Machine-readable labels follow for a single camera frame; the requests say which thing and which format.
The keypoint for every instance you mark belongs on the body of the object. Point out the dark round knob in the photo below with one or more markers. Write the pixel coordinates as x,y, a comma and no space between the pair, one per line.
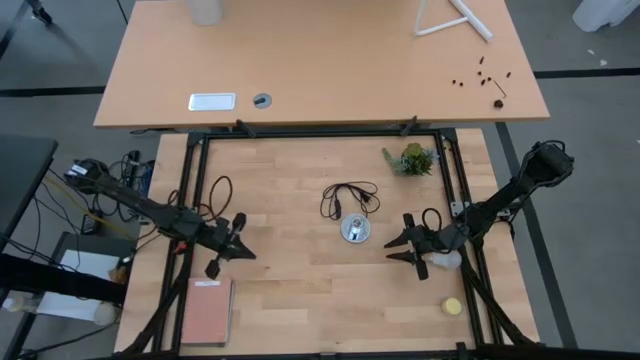
498,103

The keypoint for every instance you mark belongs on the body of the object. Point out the green artificial plant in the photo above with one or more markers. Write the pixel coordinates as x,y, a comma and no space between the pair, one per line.
412,159

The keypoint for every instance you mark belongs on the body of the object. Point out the white plastic object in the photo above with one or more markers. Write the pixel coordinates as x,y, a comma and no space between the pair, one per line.
600,12

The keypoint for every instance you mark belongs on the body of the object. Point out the black side table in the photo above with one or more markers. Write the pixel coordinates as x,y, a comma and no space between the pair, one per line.
22,175

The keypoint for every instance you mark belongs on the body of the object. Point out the pink notebook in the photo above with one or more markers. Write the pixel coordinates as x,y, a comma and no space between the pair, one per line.
207,312

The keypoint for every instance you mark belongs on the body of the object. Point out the translucent plastic container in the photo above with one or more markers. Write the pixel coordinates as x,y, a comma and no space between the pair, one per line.
205,11

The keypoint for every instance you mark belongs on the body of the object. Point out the black aluminium table frame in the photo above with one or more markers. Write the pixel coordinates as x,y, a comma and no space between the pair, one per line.
325,133

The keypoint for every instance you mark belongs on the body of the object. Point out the black chair leg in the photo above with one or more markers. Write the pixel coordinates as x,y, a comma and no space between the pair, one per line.
41,12

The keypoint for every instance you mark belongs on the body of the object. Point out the light orange desk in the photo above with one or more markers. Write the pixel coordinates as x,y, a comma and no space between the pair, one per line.
325,55

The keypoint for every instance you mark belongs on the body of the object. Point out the white triangular stand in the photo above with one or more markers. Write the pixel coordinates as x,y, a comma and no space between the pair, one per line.
472,21

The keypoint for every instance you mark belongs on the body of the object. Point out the silver rectangular desk plate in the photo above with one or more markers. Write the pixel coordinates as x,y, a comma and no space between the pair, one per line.
212,102

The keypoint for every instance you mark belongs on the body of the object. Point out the black power adapter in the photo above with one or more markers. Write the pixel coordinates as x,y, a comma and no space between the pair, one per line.
91,223

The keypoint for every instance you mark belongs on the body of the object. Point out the black power strip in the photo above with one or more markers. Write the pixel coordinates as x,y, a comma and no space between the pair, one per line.
132,162

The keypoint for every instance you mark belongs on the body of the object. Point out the yellow round sponge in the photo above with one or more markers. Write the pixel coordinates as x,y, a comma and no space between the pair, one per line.
451,306

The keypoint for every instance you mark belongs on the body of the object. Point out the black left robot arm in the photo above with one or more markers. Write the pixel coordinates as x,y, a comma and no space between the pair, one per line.
130,197

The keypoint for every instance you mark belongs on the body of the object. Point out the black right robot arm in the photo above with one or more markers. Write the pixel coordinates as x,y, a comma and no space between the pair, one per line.
505,195

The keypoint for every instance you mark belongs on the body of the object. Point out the white box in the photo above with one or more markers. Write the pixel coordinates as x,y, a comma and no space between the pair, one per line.
80,280

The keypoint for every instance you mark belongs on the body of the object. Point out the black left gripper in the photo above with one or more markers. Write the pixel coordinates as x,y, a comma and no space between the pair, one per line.
220,237

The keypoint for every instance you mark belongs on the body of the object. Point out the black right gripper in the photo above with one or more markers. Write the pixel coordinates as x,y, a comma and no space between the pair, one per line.
442,240

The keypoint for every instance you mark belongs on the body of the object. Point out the chrome lamp socket base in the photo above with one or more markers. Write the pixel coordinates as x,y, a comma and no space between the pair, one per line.
355,228

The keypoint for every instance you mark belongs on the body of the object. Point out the white frosted lightbulb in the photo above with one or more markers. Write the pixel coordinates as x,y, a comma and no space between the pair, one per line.
447,260

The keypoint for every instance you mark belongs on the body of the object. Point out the black frame clamp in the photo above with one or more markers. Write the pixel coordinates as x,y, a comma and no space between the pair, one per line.
409,125
245,128

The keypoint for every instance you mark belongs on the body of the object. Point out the clear plastic jar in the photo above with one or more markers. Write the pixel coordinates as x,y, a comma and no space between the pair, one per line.
106,314

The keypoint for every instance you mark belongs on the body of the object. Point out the black metal beam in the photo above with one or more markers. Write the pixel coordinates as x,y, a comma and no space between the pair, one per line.
60,280

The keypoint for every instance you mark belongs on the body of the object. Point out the black hex key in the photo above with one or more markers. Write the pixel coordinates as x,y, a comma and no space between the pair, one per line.
500,90

